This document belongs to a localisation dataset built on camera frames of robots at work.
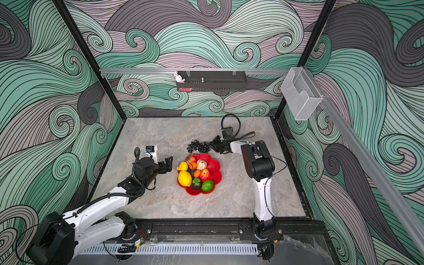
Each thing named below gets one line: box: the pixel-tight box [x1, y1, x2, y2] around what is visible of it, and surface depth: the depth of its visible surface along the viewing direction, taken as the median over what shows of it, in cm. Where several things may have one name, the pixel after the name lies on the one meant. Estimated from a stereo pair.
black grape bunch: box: [186, 139, 212, 154], surface depth 102 cm
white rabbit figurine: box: [173, 71, 186, 83], surface depth 87 cm
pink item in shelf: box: [178, 87, 194, 93], surface depth 91 cm
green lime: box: [201, 179, 214, 192], surface depth 84 cm
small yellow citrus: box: [176, 161, 189, 172], surface depth 89 cm
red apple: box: [199, 168, 211, 182], surface depth 87 cm
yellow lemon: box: [177, 170, 193, 188], surface depth 86 cm
